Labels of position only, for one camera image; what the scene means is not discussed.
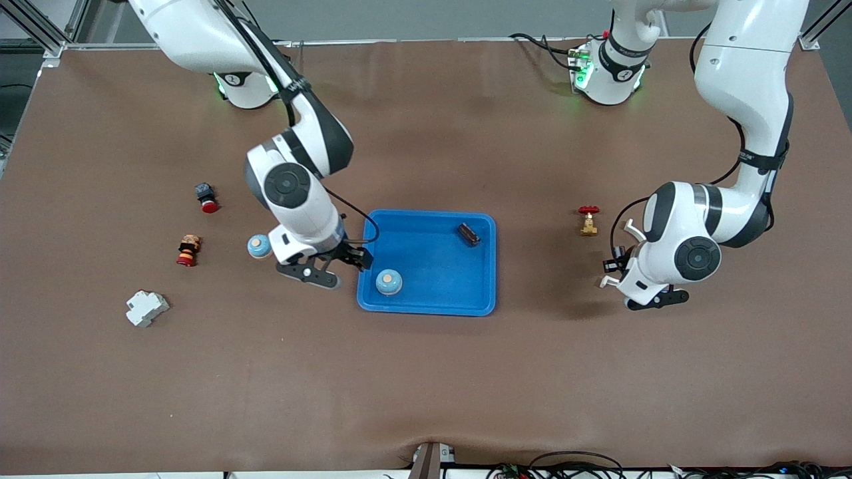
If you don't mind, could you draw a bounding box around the black cable bundle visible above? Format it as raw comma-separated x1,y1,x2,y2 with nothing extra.
486,451,852,479

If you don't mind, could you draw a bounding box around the white curved plastic clamp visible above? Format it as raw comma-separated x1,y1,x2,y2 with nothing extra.
599,219,650,289

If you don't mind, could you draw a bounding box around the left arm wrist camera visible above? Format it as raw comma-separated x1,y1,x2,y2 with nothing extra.
624,288,691,312

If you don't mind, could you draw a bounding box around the white circuit breaker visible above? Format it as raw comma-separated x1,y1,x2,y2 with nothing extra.
126,290,170,328

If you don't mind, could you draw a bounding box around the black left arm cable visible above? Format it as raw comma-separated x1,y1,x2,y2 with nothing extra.
609,23,749,260

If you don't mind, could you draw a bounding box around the brown table mat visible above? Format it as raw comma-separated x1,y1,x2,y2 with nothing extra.
0,37,852,474

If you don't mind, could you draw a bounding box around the blue plastic tray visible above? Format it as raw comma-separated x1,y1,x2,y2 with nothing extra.
357,210,497,317

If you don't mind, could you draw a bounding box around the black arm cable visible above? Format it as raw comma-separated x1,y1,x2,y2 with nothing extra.
609,23,749,260
213,0,381,248

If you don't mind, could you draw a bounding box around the red yellow emergency stop button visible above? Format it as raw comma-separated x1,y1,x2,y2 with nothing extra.
176,234,202,267

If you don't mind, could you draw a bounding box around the aluminium frame post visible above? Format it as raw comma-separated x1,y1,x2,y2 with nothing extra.
799,0,852,51
0,0,91,61

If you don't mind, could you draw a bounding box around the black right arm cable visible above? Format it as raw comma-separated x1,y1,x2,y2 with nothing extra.
213,0,381,248

